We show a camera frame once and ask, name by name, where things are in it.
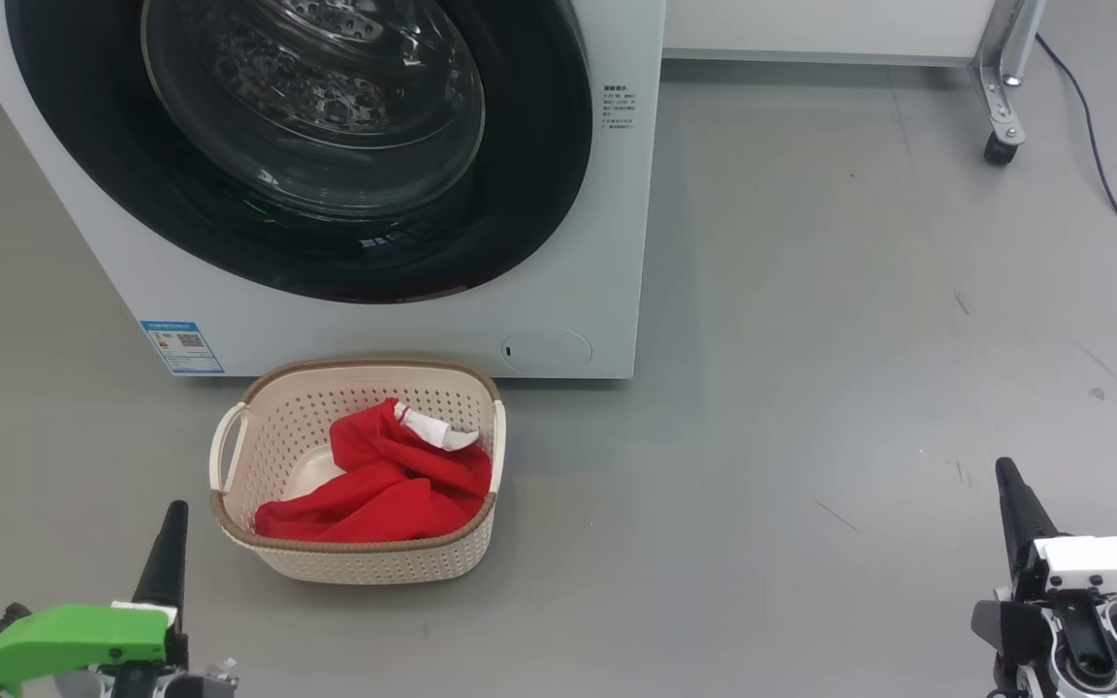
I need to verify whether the white front-load washing machine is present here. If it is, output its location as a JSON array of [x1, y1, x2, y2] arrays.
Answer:
[[0, 0, 666, 379]]

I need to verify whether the blue energy label sticker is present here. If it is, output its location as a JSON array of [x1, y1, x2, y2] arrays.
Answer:
[[140, 320, 227, 376]]

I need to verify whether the black floor cable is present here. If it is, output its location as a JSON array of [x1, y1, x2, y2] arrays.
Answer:
[[1036, 34, 1117, 288]]

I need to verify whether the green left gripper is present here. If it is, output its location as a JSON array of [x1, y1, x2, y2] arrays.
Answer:
[[0, 500, 189, 697]]

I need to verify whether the washing machine glass door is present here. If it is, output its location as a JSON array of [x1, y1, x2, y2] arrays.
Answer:
[[4, 0, 595, 304]]

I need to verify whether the red garment white trim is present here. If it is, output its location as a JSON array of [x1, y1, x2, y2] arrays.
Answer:
[[330, 397, 494, 497], [255, 463, 490, 544]]

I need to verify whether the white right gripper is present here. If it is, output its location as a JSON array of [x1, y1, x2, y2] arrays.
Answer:
[[995, 458, 1117, 612]]

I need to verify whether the metal stand with caster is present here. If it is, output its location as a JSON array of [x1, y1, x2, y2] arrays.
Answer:
[[968, 0, 1049, 166]]

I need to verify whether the cream perforated laundry basket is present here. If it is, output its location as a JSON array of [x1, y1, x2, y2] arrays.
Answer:
[[209, 359, 508, 586]]

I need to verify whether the round white filter cover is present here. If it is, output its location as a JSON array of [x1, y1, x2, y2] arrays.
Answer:
[[500, 326, 593, 373]]

